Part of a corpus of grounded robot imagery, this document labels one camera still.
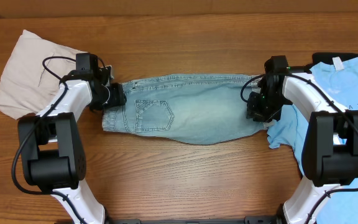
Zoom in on light blue denim shorts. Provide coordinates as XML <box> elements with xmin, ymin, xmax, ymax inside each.
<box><xmin>102</xmin><ymin>73</ymin><xmax>267</xmax><ymax>145</ymax></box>

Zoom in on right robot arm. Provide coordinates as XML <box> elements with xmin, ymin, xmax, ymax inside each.
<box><xmin>244</xmin><ymin>55</ymin><xmax>358</xmax><ymax>224</ymax></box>

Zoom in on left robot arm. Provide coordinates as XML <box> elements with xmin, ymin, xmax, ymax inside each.
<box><xmin>11</xmin><ymin>53</ymin><xmax>127</xmax><ymax>224</ymax></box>

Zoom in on folded beige shorts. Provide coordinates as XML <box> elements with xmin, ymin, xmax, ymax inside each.
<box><xmin>0</xmin><ymin>30</ymin><xmax>80</xmax><ymax>119</ymax></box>

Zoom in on black garment under pile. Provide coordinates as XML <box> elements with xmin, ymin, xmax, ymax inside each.
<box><xmin>296</xmin><ymin>52</ymin><xmax>358</xmax><ymax>74</ymax></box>

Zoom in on light blue printed t-shirt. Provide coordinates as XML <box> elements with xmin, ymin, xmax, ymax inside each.
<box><xmin>267</xmin><ymin>57</ymin><xmax>358</xmax><ymax>224</ymax></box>

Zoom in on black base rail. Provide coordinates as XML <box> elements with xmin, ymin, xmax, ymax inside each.
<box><xmin>106</xmin><ymin>215</ymin><xmax>286</xmax><ymax>224</ymax></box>

